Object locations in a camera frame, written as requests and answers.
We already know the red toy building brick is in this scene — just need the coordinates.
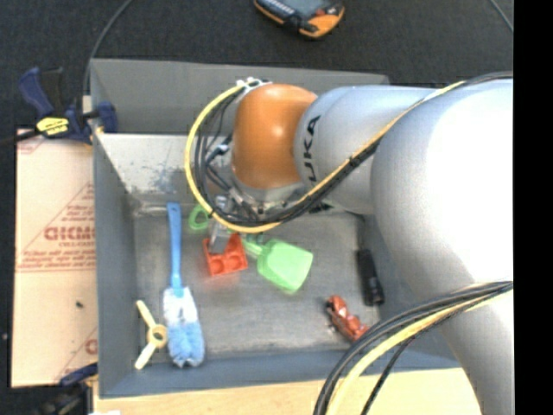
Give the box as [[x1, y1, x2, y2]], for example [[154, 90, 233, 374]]
[[201, 233, 250, 278]]

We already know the blue and white bottle brush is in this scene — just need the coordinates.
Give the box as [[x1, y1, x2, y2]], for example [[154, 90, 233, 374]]
[[162, 201, 207, 368]]

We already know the green plastic scoop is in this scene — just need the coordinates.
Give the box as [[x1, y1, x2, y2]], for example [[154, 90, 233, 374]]
[[241, 233, 315, 295]]

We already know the grey metal bin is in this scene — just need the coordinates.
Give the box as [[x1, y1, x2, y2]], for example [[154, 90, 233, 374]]
[[87, 58, 464, 399]]

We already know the black cylindrical tool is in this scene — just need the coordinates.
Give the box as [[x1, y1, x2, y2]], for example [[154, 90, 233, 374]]
[[355, 248, 386, 307]]

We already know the red-brown toy car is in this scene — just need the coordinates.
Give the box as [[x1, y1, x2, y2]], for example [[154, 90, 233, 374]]
[[324, 294, 371, 343]]

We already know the brown cardboard board red print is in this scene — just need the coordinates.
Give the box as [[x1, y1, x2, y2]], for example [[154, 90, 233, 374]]
[[10, 127, 100, 389]]

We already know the green plastic ring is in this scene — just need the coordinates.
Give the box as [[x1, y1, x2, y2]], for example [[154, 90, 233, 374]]
[[188, 203, 213, 233]]

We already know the pale yellow plastic propeller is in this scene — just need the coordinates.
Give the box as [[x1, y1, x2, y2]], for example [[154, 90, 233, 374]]
[[133, 298, 169, 371]]

